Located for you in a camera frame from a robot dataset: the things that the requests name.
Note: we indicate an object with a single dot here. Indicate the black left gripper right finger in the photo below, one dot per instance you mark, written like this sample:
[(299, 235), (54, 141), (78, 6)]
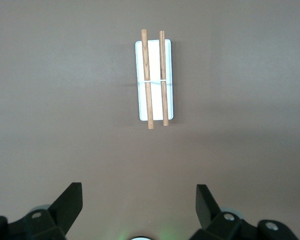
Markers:
[(207, 210)]

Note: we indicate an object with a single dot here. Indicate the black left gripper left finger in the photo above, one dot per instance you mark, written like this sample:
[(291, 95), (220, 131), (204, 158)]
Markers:
[(62, 210)]

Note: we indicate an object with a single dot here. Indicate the white rack with wooden rods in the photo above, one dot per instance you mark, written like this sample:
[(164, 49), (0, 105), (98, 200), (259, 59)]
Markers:
[(155, 65)]

